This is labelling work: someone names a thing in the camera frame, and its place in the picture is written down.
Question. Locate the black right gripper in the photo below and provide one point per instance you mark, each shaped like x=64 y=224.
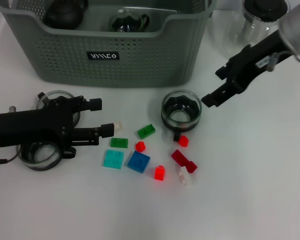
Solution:
x=250 y=62

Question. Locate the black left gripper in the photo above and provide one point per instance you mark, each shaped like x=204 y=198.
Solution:
x=32 y=127

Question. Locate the glass teacup with black sleeve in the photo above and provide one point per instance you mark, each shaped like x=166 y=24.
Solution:
x=126 y=23
x=43 y=155
x=76 y=117
x=180 y=118

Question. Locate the small red toy brick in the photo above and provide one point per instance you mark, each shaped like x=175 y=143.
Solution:
x=140 y=146
x=183 y=141

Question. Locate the grey perforated storage bin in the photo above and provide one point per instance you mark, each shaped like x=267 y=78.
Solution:
x=65 y=62

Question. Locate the white toy brick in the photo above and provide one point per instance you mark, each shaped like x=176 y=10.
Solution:
x=185 y=177
x=118 y=125

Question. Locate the green toy brick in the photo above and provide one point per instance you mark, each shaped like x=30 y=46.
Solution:
x=119 y=142
x=146 y=131

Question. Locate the cyan square toy brick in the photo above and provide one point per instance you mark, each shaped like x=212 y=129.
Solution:
x=113 y=159

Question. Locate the clear glass flask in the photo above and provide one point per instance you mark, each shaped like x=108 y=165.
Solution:
x=240 y=37

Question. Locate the blue square toy brick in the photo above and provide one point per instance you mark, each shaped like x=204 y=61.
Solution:
x=138 y=161

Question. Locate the tall bright red toy brick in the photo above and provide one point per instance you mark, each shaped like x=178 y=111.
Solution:
x=159 y=173

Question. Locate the long dark red toy brick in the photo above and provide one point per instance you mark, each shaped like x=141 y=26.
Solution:
x=180 y=158

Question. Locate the dark clay teapot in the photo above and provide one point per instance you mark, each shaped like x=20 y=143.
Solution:
x=62 y=15

